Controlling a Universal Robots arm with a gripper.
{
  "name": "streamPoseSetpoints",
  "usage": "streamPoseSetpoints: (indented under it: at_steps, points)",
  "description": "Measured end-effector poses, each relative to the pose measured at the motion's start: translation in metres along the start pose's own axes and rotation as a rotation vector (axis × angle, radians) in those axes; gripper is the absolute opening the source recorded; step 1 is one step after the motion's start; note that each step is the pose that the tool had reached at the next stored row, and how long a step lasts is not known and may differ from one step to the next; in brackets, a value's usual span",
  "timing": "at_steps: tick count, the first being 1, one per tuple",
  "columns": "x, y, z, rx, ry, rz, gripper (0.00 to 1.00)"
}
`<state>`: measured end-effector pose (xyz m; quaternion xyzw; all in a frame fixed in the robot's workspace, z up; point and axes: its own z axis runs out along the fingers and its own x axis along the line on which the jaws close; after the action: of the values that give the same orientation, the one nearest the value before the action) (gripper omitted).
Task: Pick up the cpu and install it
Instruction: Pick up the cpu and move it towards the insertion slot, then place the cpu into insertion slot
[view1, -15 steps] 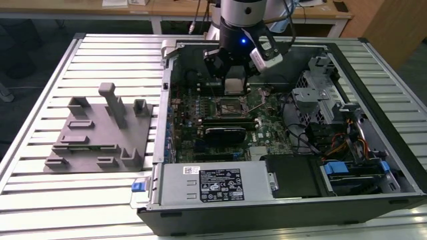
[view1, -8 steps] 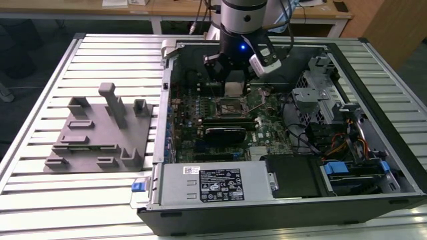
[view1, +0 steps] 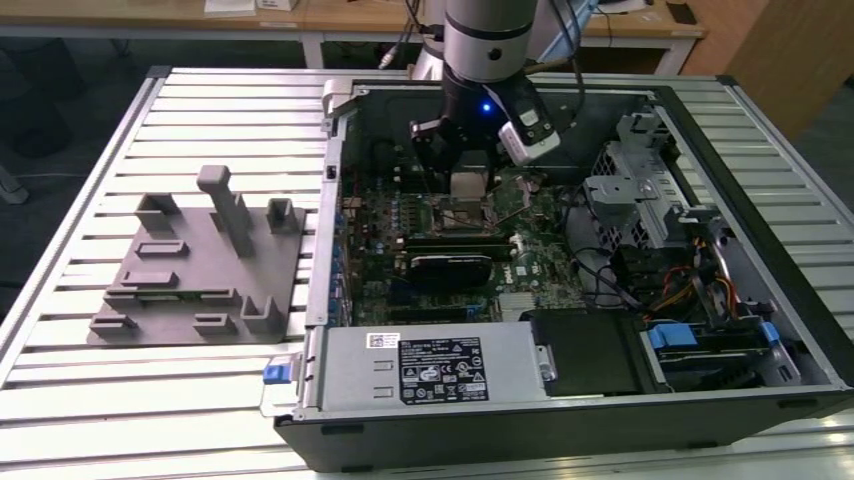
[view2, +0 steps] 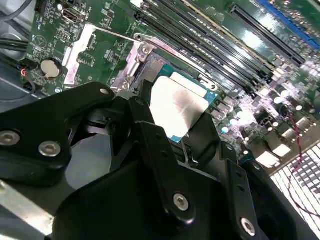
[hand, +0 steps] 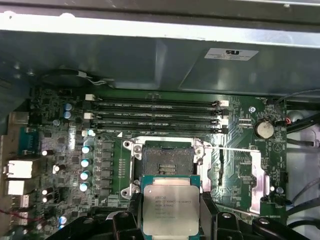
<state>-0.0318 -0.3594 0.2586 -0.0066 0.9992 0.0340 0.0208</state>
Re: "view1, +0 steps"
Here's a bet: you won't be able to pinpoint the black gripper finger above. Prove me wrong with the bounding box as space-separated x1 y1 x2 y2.
483 139 506 195
410 116 459 195

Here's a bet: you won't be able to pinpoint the silver CPU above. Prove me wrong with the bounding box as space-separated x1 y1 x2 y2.
450 169 489 201

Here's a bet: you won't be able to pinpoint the wire locking lever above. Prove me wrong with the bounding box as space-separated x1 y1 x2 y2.
493 196 538 226

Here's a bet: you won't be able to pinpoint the CPU socket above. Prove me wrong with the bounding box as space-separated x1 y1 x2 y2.
430 195 501 237

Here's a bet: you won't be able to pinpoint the green motherboard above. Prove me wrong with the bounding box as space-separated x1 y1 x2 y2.
336 167 606 326

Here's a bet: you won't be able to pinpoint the metal disk bay cage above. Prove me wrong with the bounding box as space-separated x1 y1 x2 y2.
581 112 699 251

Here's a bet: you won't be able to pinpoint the black graphics card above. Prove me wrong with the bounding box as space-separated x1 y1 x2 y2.
406 252 497 290

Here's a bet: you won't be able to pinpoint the silver heat sink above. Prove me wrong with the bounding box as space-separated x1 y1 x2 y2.
498 293 539 322

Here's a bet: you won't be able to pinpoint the black expansion slot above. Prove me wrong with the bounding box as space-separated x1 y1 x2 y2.
386 304 470 322

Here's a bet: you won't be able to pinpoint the grey parts rack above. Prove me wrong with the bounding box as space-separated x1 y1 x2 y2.
86 163 310 347

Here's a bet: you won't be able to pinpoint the white paper sheet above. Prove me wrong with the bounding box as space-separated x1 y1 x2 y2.
203 0 256 19

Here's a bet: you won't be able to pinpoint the hard disk in blue carrier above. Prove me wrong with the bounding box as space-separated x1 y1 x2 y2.
638 319 783 394

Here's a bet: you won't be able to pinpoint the grey power supply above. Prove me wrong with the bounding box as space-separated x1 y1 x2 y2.
303 321 557 419

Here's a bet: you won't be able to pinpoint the wooden cabinet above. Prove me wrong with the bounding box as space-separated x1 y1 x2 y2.
683 0 854 146

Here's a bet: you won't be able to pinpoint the blue case latch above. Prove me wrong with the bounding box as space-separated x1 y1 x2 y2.
262 352 299 387

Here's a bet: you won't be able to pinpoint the wooden desk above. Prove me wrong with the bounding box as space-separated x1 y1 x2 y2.
0 0 709 69

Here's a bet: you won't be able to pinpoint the black PC case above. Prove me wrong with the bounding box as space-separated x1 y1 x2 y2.
256 74 854 474

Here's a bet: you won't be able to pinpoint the black office chair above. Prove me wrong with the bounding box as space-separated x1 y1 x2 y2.
0 37 88 156

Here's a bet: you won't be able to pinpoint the white chair base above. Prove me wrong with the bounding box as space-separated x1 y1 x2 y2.
0 164 30 205

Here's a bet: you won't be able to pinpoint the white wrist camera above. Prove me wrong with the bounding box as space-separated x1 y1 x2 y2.
497 79 563 167

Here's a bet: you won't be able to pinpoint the black camera cable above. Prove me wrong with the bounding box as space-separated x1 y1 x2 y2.
530 0 590 135

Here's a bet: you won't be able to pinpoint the grey cable with plug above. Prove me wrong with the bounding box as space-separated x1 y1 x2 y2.
376 0 429 71

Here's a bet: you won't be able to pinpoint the grey case release handle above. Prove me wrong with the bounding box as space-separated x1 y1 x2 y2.
322 79 366 136

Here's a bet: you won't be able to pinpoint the coloured power wires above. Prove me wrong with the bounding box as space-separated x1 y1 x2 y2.
643 264 743 326

